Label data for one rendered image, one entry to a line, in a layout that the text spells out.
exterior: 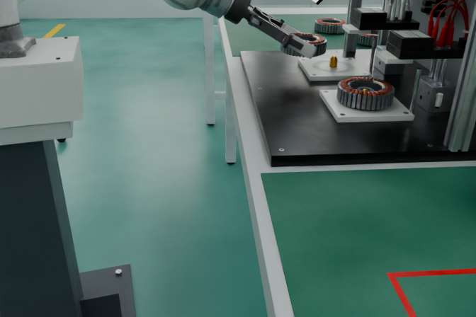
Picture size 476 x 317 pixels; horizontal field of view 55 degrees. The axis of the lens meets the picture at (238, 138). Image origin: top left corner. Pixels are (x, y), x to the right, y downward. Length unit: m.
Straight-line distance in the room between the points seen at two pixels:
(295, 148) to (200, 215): 1.19
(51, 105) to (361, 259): 0.66
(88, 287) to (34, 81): 0.88
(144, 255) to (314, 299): 1.28
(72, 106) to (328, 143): 0.51
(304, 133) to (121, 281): 1.00
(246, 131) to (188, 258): 0.92
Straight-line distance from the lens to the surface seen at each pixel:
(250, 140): 0.86
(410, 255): 0.63
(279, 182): 0.73
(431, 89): 0.99
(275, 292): 0.55
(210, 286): 1.63
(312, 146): 0.80
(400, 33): 0.97
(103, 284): 1.67
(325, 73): 1.14
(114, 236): 1.88
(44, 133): 1.01
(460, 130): 0.84
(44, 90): 0.97
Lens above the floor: 1.13
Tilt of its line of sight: 26 degrees down
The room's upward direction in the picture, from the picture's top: straight up
